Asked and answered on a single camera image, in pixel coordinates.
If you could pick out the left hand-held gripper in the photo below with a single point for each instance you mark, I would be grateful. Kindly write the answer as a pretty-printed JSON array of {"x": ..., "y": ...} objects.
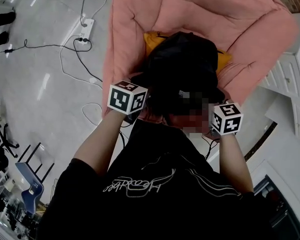
[{"x": 126, "y": 97}]

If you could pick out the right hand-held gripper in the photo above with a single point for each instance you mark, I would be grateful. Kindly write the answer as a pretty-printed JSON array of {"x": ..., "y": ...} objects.
[{"x": 227, "y": 120}]

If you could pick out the black garment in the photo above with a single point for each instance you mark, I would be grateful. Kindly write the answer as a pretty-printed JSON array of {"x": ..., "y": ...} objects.
[{"x": 182, "y": 64}]

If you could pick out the pink quilted blanket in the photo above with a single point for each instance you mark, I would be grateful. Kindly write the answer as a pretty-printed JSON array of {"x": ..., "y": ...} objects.
[{"x": 190, "y": 9}]

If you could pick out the person's right forearm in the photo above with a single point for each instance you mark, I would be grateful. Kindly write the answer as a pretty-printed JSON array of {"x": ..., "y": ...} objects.
[{"x": 233, "y": 161}]

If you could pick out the person's left forearm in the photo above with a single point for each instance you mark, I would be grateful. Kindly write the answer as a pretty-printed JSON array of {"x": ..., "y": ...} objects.
[{"x": 100, "y": 139}]

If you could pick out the orange cushion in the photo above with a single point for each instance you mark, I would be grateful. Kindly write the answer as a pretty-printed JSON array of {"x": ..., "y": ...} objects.
[{"x": 150, "y": 40}]

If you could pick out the white cabinet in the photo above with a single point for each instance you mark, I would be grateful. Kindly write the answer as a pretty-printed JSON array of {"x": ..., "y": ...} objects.
[{"x": 290, "y": 79}]

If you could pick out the white power strip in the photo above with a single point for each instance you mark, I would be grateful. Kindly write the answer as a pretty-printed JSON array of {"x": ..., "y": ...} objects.
[{"x": 86, "y": 30}]

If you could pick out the person's black t-shirt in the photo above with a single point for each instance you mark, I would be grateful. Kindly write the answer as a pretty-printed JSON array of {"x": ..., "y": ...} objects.
[{"x": 152, "y": 196}]

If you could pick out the blue chair with black legs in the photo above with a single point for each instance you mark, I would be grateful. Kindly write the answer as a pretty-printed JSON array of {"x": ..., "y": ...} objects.
[{"x": 32, "y": 184}]

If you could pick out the black office chair base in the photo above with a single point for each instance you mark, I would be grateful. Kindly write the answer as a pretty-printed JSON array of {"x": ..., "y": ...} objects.
[{"x": 2, "y": 139}]

